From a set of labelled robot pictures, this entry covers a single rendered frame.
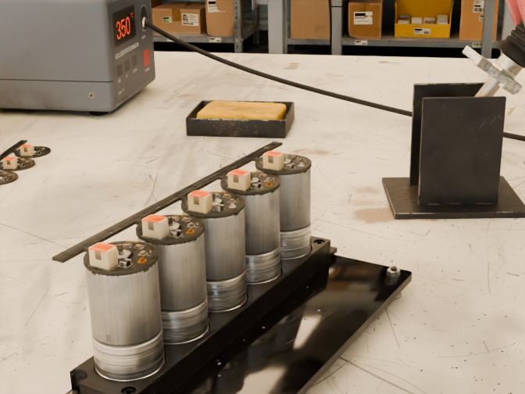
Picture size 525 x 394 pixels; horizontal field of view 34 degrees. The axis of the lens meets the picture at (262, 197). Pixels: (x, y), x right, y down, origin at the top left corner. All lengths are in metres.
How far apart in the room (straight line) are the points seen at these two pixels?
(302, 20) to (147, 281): 4.20
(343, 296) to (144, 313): 0.11
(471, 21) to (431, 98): 3.97
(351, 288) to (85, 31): 0.37
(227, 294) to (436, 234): 0.16
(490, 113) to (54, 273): 0.25
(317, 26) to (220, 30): 0.52
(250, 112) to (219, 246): 0.33
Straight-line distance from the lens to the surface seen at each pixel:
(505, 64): 0.49
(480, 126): 0.49
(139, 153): 0.61
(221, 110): 0.65
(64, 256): 0.30
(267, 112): 0.65
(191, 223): 0.31
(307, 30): 4.47
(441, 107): 0.48
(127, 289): 0.29
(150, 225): 0.30
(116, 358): 0.30
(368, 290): 0.38
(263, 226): 0.35
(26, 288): 0.42
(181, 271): 0.31
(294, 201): 0.37
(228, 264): 0.33
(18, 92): 0.72
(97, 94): 0.70
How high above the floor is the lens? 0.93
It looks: 21 degrees down
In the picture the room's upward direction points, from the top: 1 degrees counter-clockwise
